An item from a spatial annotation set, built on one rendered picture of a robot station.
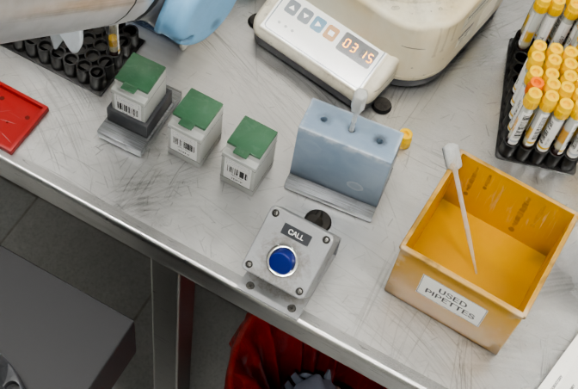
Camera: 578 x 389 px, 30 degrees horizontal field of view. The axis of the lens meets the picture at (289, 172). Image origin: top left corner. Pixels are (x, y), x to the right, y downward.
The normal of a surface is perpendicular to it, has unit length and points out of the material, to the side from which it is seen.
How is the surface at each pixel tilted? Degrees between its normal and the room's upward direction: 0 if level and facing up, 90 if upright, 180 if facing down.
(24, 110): 0
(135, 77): 0
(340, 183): 90
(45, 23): 101
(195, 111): 0
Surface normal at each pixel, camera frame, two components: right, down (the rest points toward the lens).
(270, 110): 0.10, -0.51
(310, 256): -0.15, -0.08
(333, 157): -0.37, 0.78
